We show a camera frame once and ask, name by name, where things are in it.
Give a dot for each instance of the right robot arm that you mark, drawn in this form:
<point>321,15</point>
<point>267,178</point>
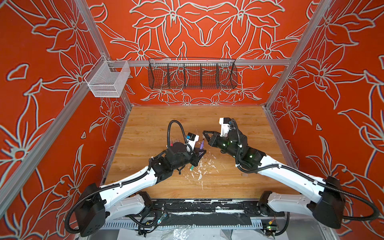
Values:
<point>317,197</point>

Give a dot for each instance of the purple marker pen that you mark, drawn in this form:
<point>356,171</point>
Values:
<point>202,147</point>

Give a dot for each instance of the white cable duct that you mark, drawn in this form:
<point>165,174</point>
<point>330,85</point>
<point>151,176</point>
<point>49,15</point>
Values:
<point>130,225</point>

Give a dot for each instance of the clear plastic bin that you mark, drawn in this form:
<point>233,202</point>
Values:
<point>107,79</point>

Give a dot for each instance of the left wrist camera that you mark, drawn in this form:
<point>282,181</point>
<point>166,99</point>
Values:
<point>190,142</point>

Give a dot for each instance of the black wire basket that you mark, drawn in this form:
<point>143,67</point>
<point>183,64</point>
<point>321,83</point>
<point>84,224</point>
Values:
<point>192,74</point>

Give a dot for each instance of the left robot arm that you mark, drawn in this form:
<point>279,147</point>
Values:
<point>98,205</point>

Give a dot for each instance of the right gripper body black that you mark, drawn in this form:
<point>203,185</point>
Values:
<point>214,139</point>

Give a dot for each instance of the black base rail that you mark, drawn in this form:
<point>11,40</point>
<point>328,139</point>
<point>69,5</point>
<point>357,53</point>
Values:
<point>248,207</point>

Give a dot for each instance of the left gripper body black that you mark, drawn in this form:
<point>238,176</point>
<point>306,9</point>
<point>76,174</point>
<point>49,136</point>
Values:
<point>195,154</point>

